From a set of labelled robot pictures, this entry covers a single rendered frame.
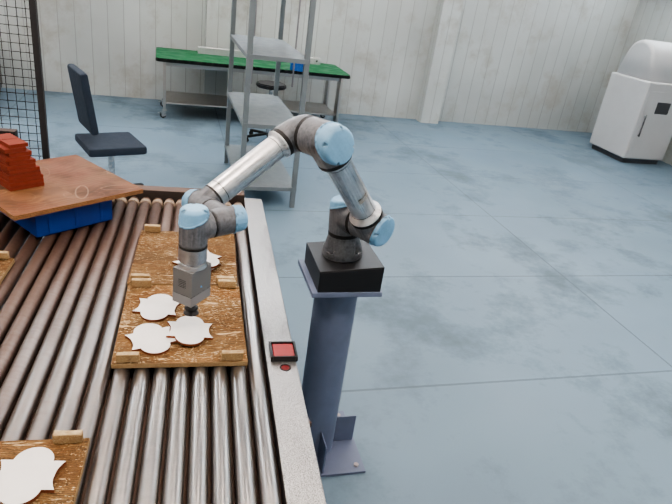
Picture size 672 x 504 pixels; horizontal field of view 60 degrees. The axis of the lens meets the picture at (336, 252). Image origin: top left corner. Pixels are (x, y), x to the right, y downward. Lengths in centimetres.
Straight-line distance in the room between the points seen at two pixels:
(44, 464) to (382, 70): 832
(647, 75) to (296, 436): 843
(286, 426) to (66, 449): 48
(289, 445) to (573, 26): 963
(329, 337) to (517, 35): 823
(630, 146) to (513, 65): 223
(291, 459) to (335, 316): 94
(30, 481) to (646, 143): 901
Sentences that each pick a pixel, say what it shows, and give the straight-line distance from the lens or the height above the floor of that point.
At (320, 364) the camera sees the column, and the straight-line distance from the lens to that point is 236.
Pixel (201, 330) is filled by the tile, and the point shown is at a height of 95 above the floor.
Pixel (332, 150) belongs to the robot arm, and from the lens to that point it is 169.
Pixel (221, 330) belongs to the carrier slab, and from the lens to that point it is 173.
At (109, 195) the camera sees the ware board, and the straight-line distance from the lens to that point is 238.
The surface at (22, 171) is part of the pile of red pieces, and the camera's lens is 243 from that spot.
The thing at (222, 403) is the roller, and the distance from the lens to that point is 151.
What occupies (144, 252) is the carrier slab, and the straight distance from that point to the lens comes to 216.
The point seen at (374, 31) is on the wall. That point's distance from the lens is 907.
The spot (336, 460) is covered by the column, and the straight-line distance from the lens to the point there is 268.
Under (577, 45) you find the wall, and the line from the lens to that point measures 1067.
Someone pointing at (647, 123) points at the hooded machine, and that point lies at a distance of 944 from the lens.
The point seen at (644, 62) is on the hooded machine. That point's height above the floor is 137.
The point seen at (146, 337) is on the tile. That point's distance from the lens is 169.
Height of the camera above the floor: 191
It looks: 25 degrees down
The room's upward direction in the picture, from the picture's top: 8 degrees clockwise
